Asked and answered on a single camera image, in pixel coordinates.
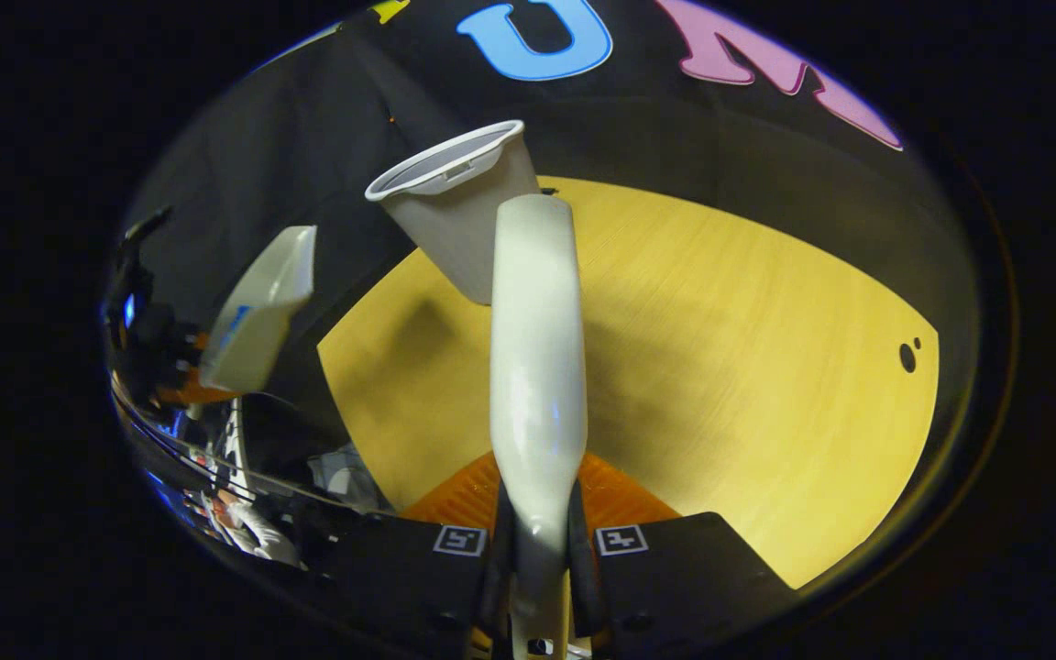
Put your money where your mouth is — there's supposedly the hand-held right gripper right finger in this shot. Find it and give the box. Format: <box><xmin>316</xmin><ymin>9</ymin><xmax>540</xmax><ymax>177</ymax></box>
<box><xmin>569</xmin><ymin>449</ymin><xmax>797</xmax><ymax>655</ymax></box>

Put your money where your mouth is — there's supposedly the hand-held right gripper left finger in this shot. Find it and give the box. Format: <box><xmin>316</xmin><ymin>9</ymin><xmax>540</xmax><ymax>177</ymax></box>
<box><xmin>308</xmin><ymin>449</ymin><xmax>516</xmax><ymax>660</ymax></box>

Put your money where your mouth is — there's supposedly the white plastic dustpan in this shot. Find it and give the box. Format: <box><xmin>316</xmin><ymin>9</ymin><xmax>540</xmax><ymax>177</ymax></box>
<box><xmin>198</xmin><ymin>225</ymin><xmax>318</xmax><ymax>395</ymax></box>

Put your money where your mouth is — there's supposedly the small white broom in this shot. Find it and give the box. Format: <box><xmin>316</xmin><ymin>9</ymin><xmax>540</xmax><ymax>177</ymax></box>
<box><xmin>489</xmin><ymin>192</ymin><xmax>589</xmax><ymax>660</ymax></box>

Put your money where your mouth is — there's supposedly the grey ribbed garbage bin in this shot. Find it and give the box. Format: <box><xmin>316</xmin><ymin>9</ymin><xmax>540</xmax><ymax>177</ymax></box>
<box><xmin>365</xmin><ymin>119</ymin><xmax>543</xmax><ymax>306</ymax></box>

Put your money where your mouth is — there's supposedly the yellow wooden desktop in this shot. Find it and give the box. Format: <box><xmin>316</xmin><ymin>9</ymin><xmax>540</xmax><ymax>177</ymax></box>
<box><xmin>317</xmin><ymin>176</ymin><xmax>941</xmax><ymax>589</ymax></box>

